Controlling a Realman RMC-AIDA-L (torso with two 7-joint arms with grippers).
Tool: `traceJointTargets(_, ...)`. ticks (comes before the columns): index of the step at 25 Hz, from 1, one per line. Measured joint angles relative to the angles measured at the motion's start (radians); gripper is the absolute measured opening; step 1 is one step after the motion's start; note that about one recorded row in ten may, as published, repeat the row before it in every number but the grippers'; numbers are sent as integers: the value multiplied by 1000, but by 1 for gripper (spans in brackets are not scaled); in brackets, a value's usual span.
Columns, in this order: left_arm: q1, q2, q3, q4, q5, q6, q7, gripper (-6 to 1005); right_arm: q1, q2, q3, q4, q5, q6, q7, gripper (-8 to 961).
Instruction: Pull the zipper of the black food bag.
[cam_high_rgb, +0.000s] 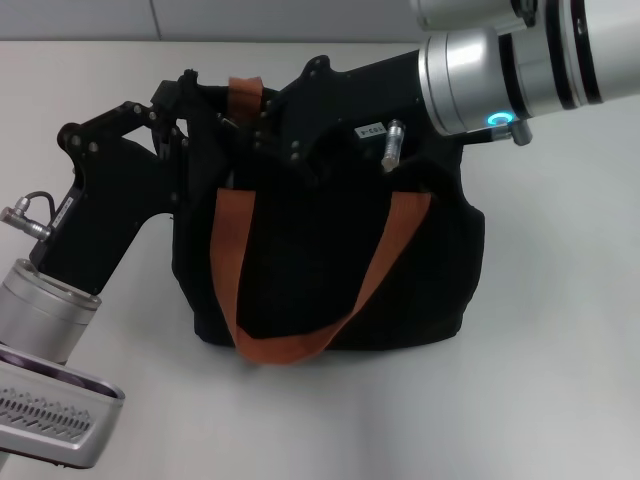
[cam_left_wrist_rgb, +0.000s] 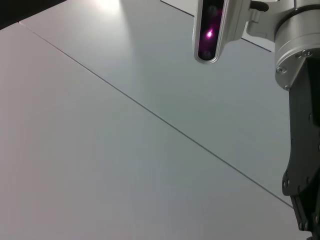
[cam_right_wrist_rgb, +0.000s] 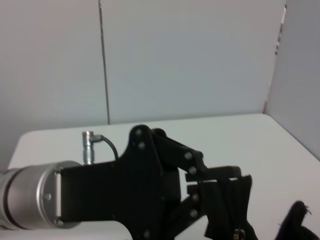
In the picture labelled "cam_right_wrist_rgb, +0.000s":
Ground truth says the left gripper cable with connector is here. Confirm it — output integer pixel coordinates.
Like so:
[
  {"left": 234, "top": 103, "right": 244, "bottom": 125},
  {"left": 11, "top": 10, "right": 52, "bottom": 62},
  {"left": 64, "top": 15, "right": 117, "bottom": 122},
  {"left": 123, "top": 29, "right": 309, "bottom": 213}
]
[{"left": 81, "top": 130, "right": 120, "bottom": 166}]

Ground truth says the black bag with orange handles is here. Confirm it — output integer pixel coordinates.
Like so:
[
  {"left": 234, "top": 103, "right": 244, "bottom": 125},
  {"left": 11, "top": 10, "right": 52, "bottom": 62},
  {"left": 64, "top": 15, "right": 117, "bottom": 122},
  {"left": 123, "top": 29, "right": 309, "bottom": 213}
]
[{"left": 197, "top": 174, "right": 320, "bottom": 240}]

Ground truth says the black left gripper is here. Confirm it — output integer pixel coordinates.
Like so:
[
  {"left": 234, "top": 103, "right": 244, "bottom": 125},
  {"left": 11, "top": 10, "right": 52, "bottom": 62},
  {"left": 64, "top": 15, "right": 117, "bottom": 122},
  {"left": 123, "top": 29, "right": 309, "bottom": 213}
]
[{"left": 59, "top": 124, "right": 243, "bottom": 240}]

